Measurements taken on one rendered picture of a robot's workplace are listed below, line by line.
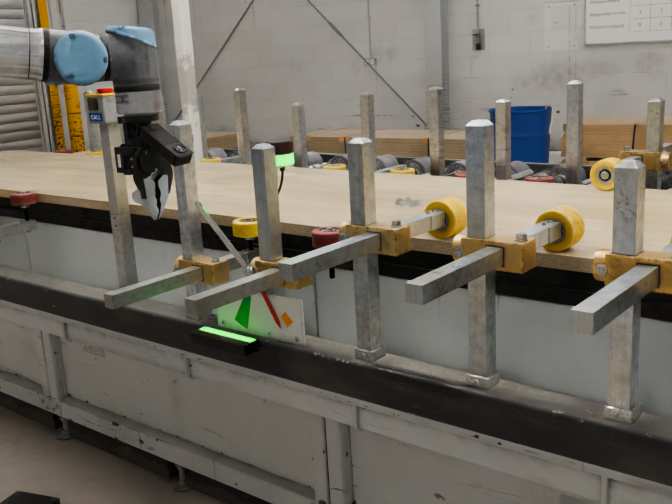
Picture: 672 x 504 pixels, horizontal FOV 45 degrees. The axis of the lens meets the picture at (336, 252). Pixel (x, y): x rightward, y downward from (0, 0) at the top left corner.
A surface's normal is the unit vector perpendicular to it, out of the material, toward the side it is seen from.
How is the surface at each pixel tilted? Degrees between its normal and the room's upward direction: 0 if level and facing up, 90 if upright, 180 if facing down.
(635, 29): 90
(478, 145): 90
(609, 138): 90
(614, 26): 90
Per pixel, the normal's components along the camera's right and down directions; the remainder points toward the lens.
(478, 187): -0.62, 0.22
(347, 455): 0.78, 0.11
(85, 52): 0.49, 0.19
